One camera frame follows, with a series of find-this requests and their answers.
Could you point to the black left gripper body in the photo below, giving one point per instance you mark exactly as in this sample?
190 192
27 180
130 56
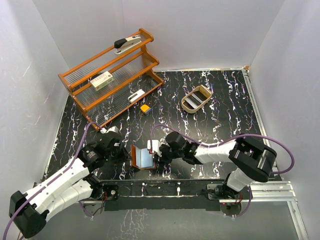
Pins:
114 155

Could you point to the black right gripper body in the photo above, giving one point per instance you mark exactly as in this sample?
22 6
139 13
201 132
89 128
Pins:
166 156

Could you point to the brown leather card holder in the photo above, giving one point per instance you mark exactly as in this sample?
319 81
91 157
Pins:
142 159

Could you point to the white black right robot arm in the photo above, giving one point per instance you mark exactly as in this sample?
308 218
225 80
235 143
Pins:
253 159

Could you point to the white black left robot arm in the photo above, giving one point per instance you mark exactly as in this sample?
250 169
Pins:
74 182

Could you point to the cream oval card tray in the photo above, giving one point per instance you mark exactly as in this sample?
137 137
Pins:
205 91

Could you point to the yellow grey eraser block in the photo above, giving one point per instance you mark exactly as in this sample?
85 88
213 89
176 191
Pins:
145 109

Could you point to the small white black device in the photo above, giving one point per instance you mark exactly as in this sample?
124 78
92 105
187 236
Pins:
135 95

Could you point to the orange wooden shelf rack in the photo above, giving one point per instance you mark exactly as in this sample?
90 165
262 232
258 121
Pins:
132 70

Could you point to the white staples box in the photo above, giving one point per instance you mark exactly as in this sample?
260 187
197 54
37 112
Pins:
102 80

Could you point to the black white stapler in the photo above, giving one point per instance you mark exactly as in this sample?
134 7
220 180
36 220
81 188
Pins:
124 44

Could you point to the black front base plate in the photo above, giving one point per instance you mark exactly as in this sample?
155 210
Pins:
185 194

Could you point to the aluminium frame rail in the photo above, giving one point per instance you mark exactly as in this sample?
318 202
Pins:
275 191

